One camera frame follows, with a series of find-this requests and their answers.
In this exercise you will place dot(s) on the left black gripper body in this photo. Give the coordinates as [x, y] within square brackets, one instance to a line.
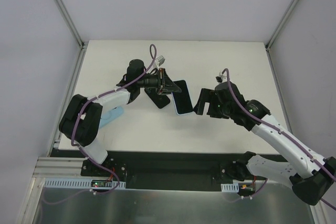
[160, 81]

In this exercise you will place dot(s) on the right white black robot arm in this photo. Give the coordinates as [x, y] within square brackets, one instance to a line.
[306, 172]

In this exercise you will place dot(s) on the light blue cased phone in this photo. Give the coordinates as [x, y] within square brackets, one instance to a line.
[110, 116]

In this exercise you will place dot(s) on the right white cable duct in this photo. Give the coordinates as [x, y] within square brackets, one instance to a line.
[230, 188]

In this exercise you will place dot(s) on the left white cable duct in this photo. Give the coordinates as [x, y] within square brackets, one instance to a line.
[73, 183]

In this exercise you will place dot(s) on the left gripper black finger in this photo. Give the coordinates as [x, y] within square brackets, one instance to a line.
[170, 86]
[151, 93]

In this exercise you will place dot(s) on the right aluminium corner post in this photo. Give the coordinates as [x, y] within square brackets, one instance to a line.
[283, 21]

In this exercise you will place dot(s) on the white cable duct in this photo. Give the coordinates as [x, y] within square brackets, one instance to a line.
[73, 183]
[230, 188]

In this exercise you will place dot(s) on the left aluminium corner post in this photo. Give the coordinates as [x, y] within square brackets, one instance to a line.
[70, 24]

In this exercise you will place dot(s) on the black cased phone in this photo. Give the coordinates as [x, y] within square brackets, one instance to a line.
[164, 101]

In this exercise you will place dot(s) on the light blue phone case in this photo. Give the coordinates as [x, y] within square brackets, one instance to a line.
[182, 103]

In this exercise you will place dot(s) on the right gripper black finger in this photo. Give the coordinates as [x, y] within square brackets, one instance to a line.
[206, 95]
[199, 108]

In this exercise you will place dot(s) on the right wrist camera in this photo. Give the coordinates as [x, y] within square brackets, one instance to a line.
[221, 77]

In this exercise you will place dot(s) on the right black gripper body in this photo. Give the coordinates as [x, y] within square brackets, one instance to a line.
[210, 104]

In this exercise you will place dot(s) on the aluminium frame rail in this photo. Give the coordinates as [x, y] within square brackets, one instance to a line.
[52, 167]

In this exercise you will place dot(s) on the black smartphone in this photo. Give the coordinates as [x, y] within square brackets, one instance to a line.
[182, 84]

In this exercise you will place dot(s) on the aluminium corner post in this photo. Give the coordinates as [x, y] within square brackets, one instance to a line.
[70, 24]
[283, 21]

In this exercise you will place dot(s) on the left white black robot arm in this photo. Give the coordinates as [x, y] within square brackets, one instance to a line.
[80, 122]

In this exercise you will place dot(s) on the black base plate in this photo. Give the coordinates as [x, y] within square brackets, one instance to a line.
[178, 182]

